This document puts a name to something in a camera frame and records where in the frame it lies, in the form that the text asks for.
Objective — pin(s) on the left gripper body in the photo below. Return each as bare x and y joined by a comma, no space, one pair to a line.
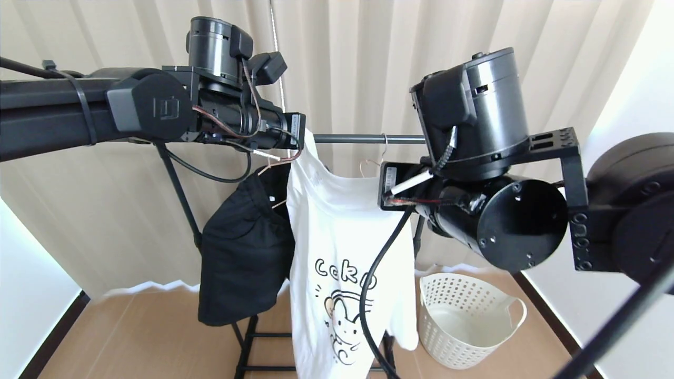
279,129

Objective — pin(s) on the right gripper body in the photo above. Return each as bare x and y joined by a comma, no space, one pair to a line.
405,184

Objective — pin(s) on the pink clothes hanger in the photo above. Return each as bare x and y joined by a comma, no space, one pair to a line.
386,145
274,166

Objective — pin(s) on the white garment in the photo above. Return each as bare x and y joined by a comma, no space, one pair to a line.
337,231

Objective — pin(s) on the black shorts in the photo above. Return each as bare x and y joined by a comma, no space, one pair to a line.
242,263

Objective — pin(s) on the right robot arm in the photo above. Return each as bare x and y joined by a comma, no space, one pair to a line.
495,105

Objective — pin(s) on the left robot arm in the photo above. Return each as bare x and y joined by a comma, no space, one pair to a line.
52,110

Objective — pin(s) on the black clothes rack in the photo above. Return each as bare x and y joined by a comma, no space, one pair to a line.
358,139

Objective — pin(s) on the white laundry basket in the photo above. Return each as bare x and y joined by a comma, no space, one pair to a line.
474,347

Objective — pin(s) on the beige curtain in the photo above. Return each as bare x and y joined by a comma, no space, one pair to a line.
368,63

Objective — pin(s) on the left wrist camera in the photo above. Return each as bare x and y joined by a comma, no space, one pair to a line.
268,67

